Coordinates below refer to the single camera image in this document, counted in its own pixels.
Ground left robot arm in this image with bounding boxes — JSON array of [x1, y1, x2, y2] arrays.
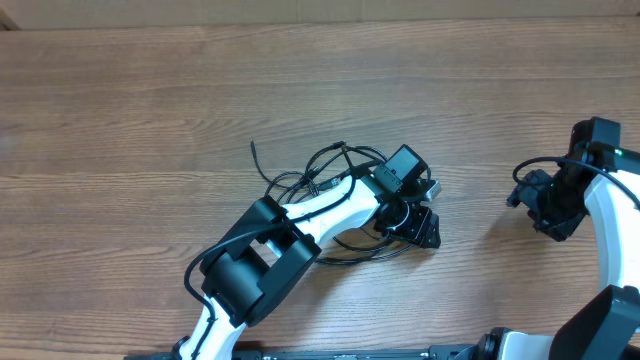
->
[[169, 142, 441, 359]]

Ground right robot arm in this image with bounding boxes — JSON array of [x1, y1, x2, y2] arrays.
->
[[468, 117, 639, 360]]

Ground black usb cable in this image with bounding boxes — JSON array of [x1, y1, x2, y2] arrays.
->
[[264, 141, 416, 266]]

